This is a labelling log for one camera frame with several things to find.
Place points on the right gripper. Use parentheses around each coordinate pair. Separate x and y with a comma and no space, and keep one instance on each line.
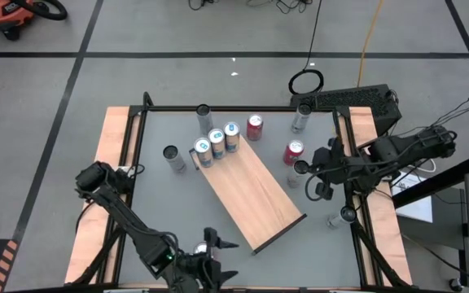
(332,167)

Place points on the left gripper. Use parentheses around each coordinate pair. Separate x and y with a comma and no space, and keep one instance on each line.
(198,272)

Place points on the Celsius Arctic Vibe can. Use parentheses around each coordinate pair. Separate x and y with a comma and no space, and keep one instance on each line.
(341,216)
(301,120)

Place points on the blue silver Red Bull can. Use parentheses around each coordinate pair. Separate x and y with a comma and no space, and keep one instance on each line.
(232,137)
(217,143)
(203,152)

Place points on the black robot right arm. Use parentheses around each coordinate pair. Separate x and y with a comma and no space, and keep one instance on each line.
(401,146)

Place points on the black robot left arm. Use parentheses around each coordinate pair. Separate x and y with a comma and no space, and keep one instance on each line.
(120,215)

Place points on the wooden shelf with black legs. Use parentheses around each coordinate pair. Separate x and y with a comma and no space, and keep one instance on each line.
(251,191)

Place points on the Celsius Peach Vibe can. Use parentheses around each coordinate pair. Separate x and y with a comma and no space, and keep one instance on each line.
(295,181)

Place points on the black computer tower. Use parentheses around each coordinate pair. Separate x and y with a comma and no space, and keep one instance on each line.
(352,97)

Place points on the white paper sheet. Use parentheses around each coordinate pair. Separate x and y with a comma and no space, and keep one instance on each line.
(415,207)

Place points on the white Celsius can pink band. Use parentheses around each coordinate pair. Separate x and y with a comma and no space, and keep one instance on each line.
(174,159)

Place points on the wooden table side board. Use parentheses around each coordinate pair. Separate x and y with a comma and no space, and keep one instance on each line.
(393,252)
(108,134)

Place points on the silver black-top Celsius can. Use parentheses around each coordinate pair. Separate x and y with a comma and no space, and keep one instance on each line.
(205,122)

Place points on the black diagonal beam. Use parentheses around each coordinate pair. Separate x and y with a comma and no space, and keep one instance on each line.
(434,183)

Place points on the black caster wheel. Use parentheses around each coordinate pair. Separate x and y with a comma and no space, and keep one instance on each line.
(455,283)

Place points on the orange shop vacuum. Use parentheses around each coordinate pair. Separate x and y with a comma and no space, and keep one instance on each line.
(2,14)

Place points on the black table frame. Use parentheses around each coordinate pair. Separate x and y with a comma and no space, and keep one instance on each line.
(259,109)

